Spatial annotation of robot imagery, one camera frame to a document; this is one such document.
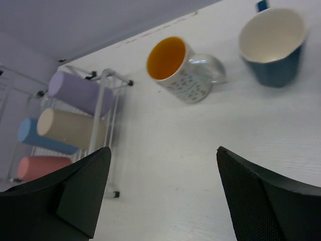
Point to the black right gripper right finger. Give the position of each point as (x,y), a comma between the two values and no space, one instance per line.
(265,205)

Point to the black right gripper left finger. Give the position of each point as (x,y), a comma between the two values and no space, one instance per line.
(63,205)

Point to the pink plastic cup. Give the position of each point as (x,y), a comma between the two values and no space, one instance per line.
(34,167)

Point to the floral white mug orange inside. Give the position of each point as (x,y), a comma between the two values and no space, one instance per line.
(174,66)

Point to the dark blue ceramic mug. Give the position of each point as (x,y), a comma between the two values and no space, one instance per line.
(271,44)

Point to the beige plastic cup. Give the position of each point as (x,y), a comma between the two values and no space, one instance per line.
(71,128)

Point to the blue plastic cup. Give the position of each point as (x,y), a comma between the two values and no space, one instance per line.
(27,134)

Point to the clear glass cup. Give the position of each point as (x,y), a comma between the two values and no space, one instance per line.
(46,102)

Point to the purple plastic cup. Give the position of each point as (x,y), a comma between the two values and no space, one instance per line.
(75,91)

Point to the silver wire dish rack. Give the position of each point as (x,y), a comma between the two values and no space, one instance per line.
(107,76)

